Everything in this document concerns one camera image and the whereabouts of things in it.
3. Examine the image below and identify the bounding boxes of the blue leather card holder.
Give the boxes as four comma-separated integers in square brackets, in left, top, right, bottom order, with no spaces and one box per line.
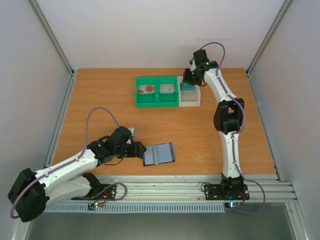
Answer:
[142,142,176,167]

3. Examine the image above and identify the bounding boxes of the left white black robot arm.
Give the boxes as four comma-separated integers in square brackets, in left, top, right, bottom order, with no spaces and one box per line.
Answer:
[7,126,147,223]

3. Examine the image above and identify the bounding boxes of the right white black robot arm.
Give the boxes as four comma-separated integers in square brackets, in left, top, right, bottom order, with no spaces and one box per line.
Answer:
[182,49,250,202]

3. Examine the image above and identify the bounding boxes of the grey white card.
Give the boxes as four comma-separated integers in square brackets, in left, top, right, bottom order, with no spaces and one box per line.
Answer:
[159,83,175,94]

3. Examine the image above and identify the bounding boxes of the card with red circles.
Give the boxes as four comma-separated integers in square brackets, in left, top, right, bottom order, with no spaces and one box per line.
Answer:
[137,84,155,95]

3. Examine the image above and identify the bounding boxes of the white bin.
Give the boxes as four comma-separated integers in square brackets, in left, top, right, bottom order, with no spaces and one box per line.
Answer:
[177,76,201,107]

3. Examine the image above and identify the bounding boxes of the middle green bin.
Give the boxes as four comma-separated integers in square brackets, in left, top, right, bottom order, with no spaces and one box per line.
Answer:
[156,76,180,107]

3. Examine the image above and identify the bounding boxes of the green bin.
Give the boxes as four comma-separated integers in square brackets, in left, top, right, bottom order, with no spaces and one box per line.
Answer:
[156,76,180,107]
[135,77,159,108]

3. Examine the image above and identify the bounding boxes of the left green bin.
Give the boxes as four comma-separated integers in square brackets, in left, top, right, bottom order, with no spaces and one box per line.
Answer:
[135,77,159,108]

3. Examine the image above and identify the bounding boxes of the left controller board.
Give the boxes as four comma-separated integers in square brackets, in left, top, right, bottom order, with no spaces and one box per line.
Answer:
[87,202,104,211]

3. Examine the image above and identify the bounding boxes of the controller board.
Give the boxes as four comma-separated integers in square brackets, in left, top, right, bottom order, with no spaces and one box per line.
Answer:
[224,201,244,209]
[87,202,104,211]

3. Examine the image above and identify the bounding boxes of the right controller board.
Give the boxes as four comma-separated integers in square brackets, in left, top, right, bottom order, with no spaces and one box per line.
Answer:
[224,201,244,209]

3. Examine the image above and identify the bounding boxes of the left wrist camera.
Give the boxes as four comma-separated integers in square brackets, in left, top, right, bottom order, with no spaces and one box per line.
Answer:
[128,127,137,138]

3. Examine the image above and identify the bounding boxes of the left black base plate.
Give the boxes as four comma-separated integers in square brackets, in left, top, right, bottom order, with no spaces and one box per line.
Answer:
[71,184,117,200]

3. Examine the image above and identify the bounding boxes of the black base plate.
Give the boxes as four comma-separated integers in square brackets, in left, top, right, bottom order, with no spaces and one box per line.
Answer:
[71,184,117,200]
[200,182,250,201]

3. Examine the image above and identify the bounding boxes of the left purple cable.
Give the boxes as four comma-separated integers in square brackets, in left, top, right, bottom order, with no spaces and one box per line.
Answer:
[9,106,121,220]

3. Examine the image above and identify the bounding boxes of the grey slotted cable duct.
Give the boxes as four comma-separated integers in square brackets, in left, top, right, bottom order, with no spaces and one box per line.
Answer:
[45,202,225,214]

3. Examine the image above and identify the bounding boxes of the left aluminium frame post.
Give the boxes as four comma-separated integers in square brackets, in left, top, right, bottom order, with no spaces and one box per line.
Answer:
[29,0,76,78]

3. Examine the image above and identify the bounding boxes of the aluminium frame post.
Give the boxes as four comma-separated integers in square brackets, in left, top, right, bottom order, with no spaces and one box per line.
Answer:
[245,0,294,77]
[29,0,76,78]

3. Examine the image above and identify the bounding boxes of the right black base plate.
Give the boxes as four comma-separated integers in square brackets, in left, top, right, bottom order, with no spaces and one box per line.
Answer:
[200,182,250,201]

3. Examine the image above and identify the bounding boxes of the right aluminium frame post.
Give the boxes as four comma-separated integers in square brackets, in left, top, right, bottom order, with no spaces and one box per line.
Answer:
[245,0,294,77]

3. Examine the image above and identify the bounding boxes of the aluminium front rail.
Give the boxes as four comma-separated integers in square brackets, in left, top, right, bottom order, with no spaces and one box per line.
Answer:
[44,174,298,203]

